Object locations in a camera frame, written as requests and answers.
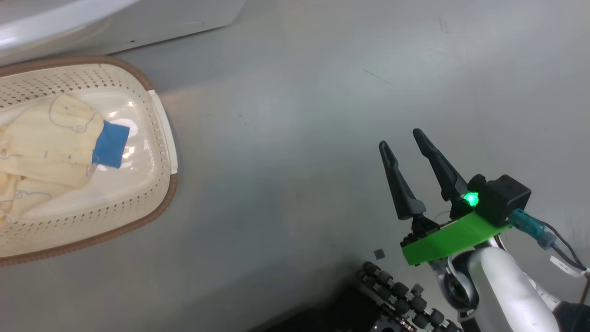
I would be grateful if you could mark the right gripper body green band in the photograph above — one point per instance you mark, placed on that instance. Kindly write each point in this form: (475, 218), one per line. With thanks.
(451, 240)

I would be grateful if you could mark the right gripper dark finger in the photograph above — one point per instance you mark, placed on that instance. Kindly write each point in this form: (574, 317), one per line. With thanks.
(401, 189)
(442, 170)

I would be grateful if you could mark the cream garment with blue cuff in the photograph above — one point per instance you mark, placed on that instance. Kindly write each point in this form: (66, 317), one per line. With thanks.
(50, 138)

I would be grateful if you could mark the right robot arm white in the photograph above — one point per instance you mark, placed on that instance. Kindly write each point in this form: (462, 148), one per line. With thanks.
(507, 290)

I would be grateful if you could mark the white front-load washing machine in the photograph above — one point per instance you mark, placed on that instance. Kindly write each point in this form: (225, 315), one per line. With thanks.
(161, 18)

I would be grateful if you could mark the dark square object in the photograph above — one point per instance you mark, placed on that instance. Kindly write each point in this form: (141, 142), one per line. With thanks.
(379, 254)

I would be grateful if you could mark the black omni wheel with rollers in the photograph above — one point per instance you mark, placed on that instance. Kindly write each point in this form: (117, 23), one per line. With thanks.
(401, 295)

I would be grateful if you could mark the cream perforated laundry basket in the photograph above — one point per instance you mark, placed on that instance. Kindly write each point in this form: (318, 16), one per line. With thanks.
(138, 198)

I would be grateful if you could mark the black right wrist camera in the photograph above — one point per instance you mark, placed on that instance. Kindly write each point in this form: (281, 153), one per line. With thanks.
(504, 198)

